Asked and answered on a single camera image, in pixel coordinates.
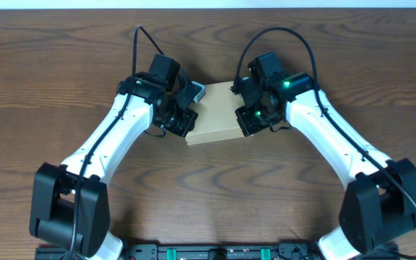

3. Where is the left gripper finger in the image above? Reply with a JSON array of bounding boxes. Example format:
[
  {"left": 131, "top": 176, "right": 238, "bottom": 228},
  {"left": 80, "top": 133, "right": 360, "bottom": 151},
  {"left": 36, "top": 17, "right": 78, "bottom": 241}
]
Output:
[
  {"left": 173, "top": 81, "right": 206, "bottom": 110},
  {"left": 164, "top": 108, "right": 198, "bottom": 137}
]

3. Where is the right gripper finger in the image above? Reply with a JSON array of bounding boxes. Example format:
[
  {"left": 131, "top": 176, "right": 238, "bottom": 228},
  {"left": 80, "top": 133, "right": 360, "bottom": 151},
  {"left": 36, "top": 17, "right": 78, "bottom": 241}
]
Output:
[
  {"left": 233, "top": 76, "right": 263, "bottom": 107},
  {"left": 235, "top": 106, "right": 269, "bottom": 137}
]

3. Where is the cardboard box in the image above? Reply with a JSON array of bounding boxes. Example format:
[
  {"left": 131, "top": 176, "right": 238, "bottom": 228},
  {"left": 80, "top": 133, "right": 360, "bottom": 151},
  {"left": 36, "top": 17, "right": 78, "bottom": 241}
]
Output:
[{"left": 185, "top": 82, "right": 244, "bottom": 146}]

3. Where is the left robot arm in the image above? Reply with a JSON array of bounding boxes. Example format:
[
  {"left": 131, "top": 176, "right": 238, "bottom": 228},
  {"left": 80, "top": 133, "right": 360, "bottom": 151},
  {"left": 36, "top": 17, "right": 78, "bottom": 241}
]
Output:
[{"left": 29, "top": 72, "right": 206, "bottom": 259}]

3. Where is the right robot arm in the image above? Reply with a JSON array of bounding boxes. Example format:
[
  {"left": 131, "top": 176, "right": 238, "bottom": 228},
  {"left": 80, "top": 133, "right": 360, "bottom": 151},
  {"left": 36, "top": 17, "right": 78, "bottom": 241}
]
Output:
[{"left": 231, "top": 69, "right": 416, "bottom": 259}]

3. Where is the green clamp left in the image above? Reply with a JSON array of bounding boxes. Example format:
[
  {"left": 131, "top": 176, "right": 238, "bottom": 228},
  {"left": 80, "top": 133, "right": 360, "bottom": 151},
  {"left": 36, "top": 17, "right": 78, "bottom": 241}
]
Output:
[{"left": 166, "top": 248, "right": 178, "bottom": 260}]

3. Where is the green clamp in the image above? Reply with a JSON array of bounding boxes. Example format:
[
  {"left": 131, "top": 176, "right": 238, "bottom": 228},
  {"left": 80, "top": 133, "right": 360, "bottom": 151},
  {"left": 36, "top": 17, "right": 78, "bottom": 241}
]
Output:
[
  {"left": 260, "top": 248, "right": 271, "bottom": 260},
  {"left": 166, "top": 248, "right": 178, "bottom": 260}
]

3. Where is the green clamp right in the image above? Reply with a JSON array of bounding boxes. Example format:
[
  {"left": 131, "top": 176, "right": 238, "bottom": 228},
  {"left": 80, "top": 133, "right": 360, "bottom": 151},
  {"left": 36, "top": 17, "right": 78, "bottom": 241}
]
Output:
[{"left": 260, "top": 248, "right": 271, "bottom": 260}]

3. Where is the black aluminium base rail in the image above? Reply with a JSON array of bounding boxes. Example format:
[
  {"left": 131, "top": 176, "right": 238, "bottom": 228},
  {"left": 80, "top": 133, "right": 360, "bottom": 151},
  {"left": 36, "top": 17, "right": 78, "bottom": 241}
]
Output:
[{"left": 34, "top": 243, "right": 400, "bottom": 260}]

